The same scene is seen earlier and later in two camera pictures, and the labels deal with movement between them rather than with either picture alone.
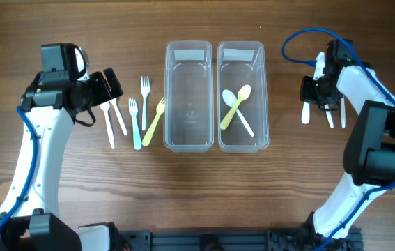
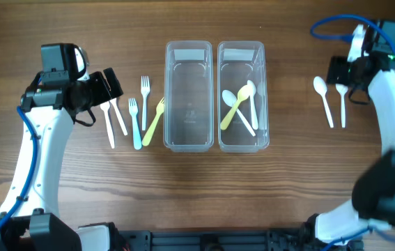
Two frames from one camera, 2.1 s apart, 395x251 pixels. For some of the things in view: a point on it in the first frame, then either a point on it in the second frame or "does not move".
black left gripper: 100,85 does not move
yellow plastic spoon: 243,94 does not move
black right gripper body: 318,98 → 336,70
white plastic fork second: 120,120 does not move
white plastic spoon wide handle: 306,112 → 252,88
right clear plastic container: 241,63 does not move
